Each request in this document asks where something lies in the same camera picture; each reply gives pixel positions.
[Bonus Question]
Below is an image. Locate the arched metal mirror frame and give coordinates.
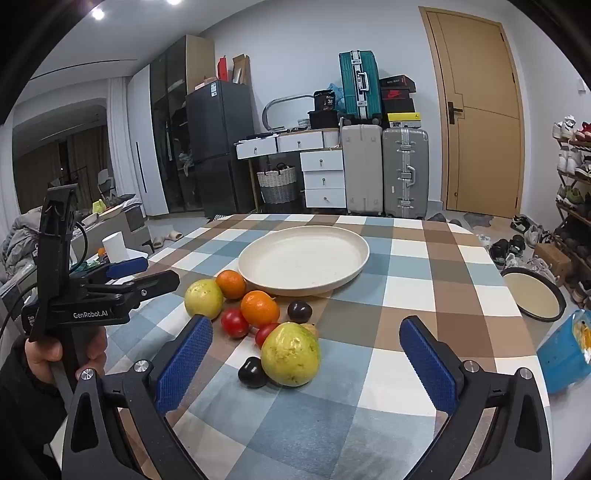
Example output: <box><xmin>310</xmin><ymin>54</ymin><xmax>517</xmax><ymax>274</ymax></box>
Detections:
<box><xmin>262</xmin><ymin>95</ymin><xmax>319</xmax><ymax>134</ymax></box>

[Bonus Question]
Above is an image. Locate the wardrobe with glass doors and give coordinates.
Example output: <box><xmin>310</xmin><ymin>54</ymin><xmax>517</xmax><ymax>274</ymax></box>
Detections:
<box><xmin>127</xmin><ymin>34</ymin><xmax>215</xmax><ymax>217</ymax></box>

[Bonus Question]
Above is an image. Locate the silver suitcase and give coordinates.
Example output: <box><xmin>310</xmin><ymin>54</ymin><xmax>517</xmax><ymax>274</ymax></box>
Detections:
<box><xmin>382</xmin><ymin>127</ymin><xmax>430</xmax><ymax>220</ymax></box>

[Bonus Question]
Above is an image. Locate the orange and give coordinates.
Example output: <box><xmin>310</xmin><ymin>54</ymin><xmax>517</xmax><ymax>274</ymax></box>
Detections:
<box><xmin>215</xmin><ymin>270</ymin><xmax>247</xmax><ymax>301</ymax></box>
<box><xmin>240</xmin><ymin>290</ymin><xmax>281</xmax><ymax>328</ymax></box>

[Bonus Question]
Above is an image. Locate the person's left hand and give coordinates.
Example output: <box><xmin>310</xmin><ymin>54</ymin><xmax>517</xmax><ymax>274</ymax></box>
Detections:
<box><xmin>23</xmin><ymin>323</ymin><xmax>109</xmax><ymax>398</ymax></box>

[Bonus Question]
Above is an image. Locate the teal suitcase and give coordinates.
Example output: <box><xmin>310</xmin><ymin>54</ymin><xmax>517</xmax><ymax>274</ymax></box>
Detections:
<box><xmin>338</xmin><ymin>50</ymin><xmax>384</xmax><ymax>123</ymax></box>

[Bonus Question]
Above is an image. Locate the small red tomato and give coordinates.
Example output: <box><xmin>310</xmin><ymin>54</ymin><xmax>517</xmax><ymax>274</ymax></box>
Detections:
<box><xmin>255</xmin><ymin>322</ymin><xmax>281</xmax><ymax>349</ymax></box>

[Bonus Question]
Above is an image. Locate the cream round plate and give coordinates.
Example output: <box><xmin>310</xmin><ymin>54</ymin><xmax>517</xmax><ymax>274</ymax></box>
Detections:
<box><xmin>238</xmin><ymin>226</ymin><xmax>371</xmax><ymax>297</ymax></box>

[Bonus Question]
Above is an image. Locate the black bag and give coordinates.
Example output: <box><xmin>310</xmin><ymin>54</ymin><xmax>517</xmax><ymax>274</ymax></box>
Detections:
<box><xmin>308</xmin><ymin>91</ymin><xmax>342</xmax><ymax>130</ymax></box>

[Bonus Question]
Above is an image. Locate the wooden shoe rack with shoes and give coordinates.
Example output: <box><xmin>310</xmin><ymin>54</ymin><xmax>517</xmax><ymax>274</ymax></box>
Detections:
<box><xmin>551</xmin><ymin>115</ymin><xmax>591</xmax><ymax>305</ymax></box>

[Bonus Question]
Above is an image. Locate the grey doormat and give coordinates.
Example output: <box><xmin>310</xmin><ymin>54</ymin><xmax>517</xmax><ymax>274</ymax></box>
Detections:
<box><xmin>463</xmin><ymin>211</ymin><xmax>495</xmax><ymax>229</ymax></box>

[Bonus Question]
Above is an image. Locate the woven laundry basket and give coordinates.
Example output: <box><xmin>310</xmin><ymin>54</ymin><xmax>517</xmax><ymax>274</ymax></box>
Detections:
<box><xmin>256</xmin><ymin>162</ymin><xmax>297</xmax><ymax>205</ymax></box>

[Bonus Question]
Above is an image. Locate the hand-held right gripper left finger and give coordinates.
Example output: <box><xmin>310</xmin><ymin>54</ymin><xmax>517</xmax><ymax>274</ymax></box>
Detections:
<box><xmin>61</xmin><ymin>315</ymin><xmax>214</xmax><ymax>480</ymax></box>

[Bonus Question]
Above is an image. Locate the black cable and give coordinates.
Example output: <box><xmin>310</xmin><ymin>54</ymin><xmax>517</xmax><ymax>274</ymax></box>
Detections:
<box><xmin>0</xmin><ymin>222</ymin><xmax>89</xmax><ymax>337</ymax></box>

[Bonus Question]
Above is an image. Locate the small yellow guava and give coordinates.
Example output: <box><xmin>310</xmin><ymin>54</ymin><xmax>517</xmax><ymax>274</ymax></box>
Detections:
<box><xmin>184</xmin><ymin>279</ymin><xmax>225</xmax><ymax>320</ymax></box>

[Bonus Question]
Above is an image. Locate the white curtain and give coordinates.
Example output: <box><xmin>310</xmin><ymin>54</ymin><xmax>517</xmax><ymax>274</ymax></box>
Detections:
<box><xmin>107</xmin><ymin>76</ymin><xmax>132</xmax><ymax>199</ymax></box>

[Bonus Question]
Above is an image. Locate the large red tomato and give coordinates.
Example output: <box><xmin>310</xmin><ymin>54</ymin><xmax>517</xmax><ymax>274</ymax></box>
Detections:
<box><xmin>220</xmin><ymin>308</ymin><xmax>250</xmax><ymax>339</ymax></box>

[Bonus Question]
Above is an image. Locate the round tray with black rim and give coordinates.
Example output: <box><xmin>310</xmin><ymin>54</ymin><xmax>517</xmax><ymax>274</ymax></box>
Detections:
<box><xmin>501</xmin><ymin>267</ymin><xmax>566</xmax><ymax>322</ymax></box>

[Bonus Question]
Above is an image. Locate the white desk with drawers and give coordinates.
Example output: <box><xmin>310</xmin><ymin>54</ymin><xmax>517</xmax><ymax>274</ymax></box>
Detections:
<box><xmin>235</xmin><ymin>129</ymin><xmax>347</xmax><ymax>208</ymax></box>

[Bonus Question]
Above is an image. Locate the brown cardboard box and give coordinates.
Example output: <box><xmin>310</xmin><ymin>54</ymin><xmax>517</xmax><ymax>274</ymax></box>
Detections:
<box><xmin>533</xmin><ymin>243</ymin><xmax>572</xmax><ymax>282</ymax></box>

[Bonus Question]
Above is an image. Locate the flat cardboard box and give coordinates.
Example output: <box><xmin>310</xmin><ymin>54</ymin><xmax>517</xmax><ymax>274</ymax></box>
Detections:
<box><xmin>231</xmin><ymin>54</ymin><xmax>251</xmax><ymax>86</ymax></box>

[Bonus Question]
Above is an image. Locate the dark grey fridge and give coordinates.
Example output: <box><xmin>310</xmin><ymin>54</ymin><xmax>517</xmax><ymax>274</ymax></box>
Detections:
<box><xmin>185</xmin><ymin>79</ymin><xmax>257</xmax><ymax>217</ymax></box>

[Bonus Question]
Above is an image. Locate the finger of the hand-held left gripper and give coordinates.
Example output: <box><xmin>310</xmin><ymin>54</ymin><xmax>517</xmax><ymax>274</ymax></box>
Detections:
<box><xmin>69</xmin><ymin>257</ymin><xmax>149</xmax><ymax>284</ymax></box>
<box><xmin>85</xmin><ymin>270</ymin><xmax>181</xmax><ymax>309</ymax></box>

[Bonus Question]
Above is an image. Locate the red and black shoe box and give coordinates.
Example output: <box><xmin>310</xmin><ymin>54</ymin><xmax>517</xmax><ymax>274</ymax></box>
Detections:
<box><xmin>381</xmin><ymin>89</ymin><xmax>411</xmax><ymax>114</ymax></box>

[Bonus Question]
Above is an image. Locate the pair of beige slippers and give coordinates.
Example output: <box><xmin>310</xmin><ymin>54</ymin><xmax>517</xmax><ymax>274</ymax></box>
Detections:
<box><xmin>152</xmin><ymin>229</ymin><xmax>184</xmax><ymax>249</ymax></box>

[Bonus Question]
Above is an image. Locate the pile of shoes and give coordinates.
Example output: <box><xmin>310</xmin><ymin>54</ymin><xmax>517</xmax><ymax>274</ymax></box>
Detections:
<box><xmin>478</xmin><ymin>215</ymin><xmax>561</xmax><ymax>287</ymax></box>

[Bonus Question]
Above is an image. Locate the dark purple plum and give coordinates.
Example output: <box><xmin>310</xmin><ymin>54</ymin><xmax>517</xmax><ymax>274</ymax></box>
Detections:
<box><xmin>287</xmin><ymin>300</ymin><xmax>312</xmax><ymax>325</ymax></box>
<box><xmin>238</xmin><ymin>356</ymin><xmax>269</xmax><ymax>389</ymax></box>

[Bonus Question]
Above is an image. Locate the yellow and black shoe box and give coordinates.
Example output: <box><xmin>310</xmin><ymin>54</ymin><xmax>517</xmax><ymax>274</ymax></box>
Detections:
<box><xmin>387</xmin><ymin>112</ymin><xmax>422</xmax><ymax>130</ymax></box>

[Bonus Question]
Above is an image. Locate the large yellow-green guava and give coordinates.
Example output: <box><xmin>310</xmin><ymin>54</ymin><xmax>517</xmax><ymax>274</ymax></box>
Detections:
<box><xmin>261</xmin><ymin>322</ymin><xmax>321</xmax><ymax>387</ymax></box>

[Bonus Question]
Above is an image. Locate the person's left forearm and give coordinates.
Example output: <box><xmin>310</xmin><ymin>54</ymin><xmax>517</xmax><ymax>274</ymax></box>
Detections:
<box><xmin>0</xmin><ymin>342</ymin><xmax>77</xmax><ymax>480</ymax></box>

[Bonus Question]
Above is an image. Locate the blue bin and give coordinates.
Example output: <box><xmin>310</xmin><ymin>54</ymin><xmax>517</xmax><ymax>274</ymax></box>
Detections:
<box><xmin>536</xmin><ymin>309</ymin><xmax>591</xmax><ymax>395</ymax></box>

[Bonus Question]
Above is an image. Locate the white paper roll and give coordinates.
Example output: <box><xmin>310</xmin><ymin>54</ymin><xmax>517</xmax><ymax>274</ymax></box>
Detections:
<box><xmin>102</xmin><ymin>232</ymin><xmax>129</xmax><ymax>261</ymax></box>

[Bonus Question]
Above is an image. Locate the wooden door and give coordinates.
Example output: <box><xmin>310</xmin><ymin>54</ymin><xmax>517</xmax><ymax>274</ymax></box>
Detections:
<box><xmin>419</xmin><ymin>6</ymin><xmax>527</xmax><ymax>220</ymax></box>

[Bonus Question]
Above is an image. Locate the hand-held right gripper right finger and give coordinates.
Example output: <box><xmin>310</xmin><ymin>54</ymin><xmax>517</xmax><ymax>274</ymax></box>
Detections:
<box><xmin>399</xmin><ymin>316</ymin><xmax>552</xmax><ymax>480</ymax></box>

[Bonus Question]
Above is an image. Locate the beige suitcase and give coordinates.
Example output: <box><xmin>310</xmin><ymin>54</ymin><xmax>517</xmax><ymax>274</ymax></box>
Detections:
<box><xmin>340</xmin><ymin>124</ymin><xmax>384</xmax><ymax>215</ymax></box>

